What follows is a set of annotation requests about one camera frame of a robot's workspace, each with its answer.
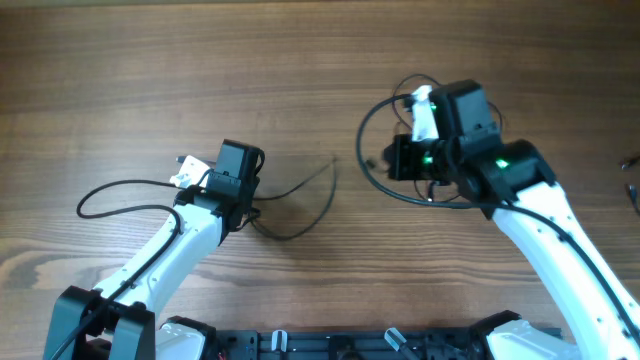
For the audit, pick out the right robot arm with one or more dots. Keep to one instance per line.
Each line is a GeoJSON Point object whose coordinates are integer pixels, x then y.
{"type": "Point", "coordinates": [454, 140]}

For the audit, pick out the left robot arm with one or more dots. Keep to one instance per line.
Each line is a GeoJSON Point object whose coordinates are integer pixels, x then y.
{"type": "Point", "coordinates": [117, 319]}

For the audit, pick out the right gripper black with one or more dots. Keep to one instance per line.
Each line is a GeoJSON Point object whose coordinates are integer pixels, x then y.
{"type": "Point", "coordinates": [399, 165]}

